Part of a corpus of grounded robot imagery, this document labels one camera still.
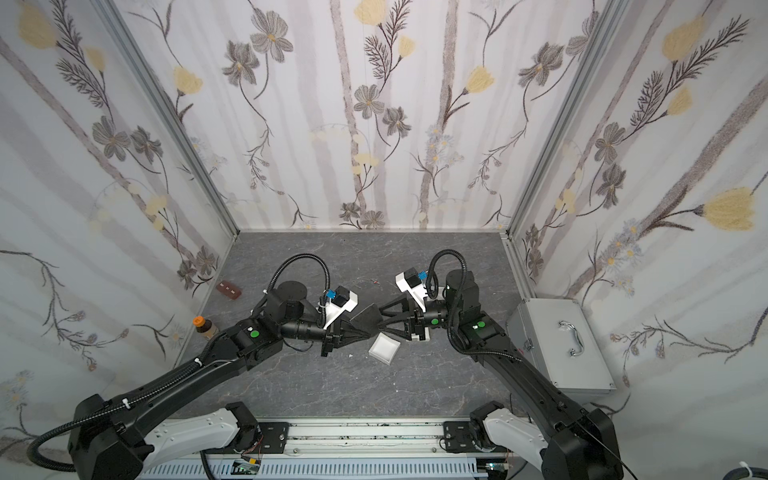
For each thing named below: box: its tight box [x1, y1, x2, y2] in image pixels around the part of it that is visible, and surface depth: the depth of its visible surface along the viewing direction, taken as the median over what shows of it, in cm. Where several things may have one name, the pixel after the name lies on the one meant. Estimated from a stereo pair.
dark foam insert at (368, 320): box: [349, 303, 383, 335], surface depth 65 cm
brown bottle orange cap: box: [192, 316, 219, 339], surface depth 89 cm
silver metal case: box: [506, 298, 617, 404], surface depth 78 cm
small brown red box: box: [216, 280, 242, 300], surface depth 103 cm
